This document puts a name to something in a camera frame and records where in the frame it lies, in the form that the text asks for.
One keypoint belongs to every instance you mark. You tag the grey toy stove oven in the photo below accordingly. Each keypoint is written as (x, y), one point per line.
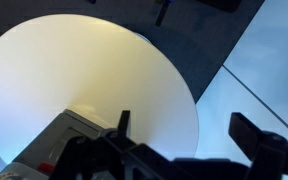
(50, 140)

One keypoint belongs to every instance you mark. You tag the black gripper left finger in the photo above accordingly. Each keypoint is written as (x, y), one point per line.
(124, 121)

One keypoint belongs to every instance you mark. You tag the white round pedestal table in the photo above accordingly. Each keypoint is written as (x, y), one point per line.
(84, 66)

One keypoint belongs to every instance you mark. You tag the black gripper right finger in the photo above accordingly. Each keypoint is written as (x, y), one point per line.
(245, 133)

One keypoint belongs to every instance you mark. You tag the black slender bar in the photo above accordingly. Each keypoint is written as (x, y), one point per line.
(161, 15)

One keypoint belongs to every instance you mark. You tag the black flat object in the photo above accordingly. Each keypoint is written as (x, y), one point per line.
(220, 4)

